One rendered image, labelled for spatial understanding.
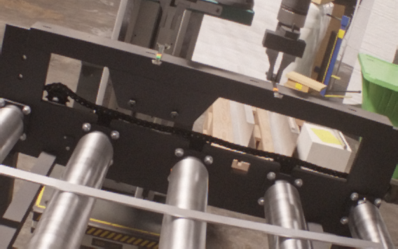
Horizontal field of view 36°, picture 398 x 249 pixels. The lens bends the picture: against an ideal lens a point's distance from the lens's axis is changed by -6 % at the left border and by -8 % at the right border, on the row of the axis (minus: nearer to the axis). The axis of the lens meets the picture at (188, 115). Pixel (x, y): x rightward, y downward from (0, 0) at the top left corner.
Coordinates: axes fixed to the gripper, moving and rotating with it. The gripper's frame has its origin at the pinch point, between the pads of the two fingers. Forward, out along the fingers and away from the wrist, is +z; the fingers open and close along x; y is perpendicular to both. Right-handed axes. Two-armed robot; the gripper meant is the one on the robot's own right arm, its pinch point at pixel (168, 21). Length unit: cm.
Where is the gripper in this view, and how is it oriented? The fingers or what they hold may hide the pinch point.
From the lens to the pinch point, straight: 201.0
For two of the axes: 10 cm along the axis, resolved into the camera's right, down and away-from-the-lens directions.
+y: 0.4, -3.3, 9.4
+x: -9.6, -2.6, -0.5
